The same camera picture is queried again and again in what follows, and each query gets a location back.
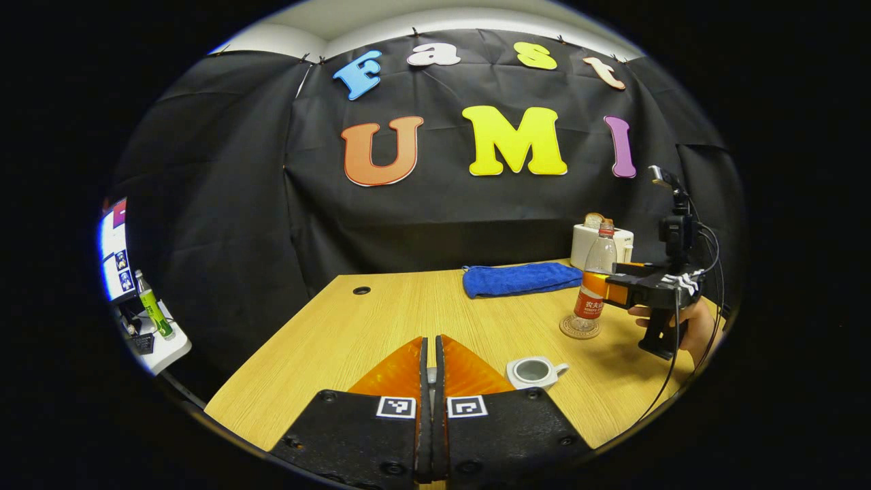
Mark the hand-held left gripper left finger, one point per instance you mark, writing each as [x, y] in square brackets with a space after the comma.
[423, 435]

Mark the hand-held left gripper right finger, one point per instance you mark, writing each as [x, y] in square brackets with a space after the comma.
[441, 435]

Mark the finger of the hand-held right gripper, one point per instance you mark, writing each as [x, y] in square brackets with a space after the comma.
[633, 264]
[599, 287]

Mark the clear water bottle red label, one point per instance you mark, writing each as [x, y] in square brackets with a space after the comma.
[597, 262]

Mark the round wooden coaster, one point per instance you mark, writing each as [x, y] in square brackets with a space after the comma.
[580, 330]

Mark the white teacup with floral print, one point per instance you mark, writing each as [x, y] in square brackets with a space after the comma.
[534, 373]

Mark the green bottle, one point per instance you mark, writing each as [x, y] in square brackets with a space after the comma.
[153, 313]

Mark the white toaster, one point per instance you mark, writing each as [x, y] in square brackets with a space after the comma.
[622, 245]

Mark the bread slice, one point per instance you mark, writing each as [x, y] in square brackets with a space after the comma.
[594, 220]

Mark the blue towel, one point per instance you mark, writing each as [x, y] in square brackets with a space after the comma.
[520, 279]

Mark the white side table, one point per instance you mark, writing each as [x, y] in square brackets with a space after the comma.
[167, 348]

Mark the computer screen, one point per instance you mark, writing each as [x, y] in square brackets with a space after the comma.
[116, 252]

